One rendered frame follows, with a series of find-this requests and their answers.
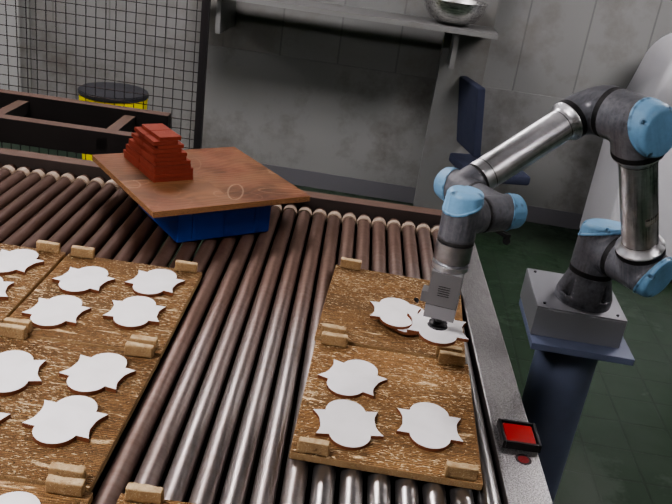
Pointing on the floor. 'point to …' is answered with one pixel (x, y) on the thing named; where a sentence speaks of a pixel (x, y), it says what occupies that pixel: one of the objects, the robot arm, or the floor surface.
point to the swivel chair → (468, 130)
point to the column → (561, 393)
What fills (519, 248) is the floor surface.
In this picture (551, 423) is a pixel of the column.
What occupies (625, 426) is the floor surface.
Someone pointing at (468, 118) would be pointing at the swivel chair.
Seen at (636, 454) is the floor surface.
